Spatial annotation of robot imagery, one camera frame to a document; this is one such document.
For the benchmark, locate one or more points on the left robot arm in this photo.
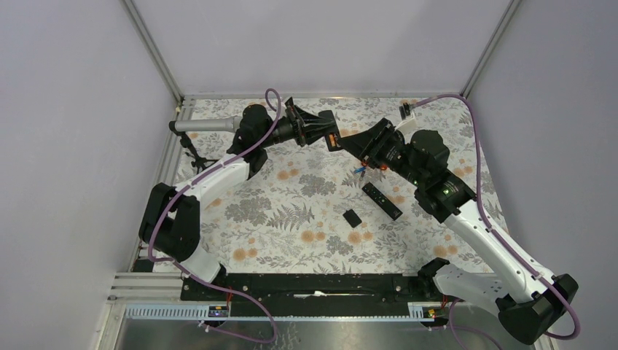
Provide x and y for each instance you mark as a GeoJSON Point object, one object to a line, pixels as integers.
{"type": "Point", "coordinates": [171, 221]}

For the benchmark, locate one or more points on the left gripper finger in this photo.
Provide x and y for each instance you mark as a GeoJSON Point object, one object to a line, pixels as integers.
{"type": "Point", "coordinates": [313, 132]}
{"type": "Point", "coordinates": [303, 119]}

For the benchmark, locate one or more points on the grey microphone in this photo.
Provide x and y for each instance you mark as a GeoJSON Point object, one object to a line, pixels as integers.
{"type": "Point", "coordinates": [229, 124]}

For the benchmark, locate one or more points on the black remote control back up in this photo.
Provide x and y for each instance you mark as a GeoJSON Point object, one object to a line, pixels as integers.
{"type": "Point", "coordinates": [329, 118]}

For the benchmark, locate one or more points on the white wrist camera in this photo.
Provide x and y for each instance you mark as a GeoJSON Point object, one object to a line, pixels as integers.
{"type": "Point", "coordinates": [409, 124]}

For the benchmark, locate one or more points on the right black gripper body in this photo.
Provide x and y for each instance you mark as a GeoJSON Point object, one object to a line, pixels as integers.
{"type": "Point", "coordinates": [388, 149]}

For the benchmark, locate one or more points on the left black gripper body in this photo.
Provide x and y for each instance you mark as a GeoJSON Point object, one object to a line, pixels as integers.
{"type": "Point", "coordinates": [291, 127]}

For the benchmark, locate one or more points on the black remote control with buttons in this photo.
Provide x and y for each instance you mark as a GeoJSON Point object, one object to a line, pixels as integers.
{"type": "Point", "coordinates": [385, 204]}

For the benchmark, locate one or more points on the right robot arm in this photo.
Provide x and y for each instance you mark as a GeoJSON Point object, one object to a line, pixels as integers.
{"type": "Point", "coordinates": [526, 297]}

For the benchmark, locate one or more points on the floral table mat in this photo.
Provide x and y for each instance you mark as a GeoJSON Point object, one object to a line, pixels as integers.
{"type": "Point", "coordinates": [289, 217]}

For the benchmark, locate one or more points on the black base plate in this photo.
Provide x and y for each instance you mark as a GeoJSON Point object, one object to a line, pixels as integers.
{"type": "Point", "coordinates": [316, 295]}

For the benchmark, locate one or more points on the black battery cover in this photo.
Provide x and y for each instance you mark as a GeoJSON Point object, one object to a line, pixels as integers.
{"type": "Point", "coordinates": [352, 218]}

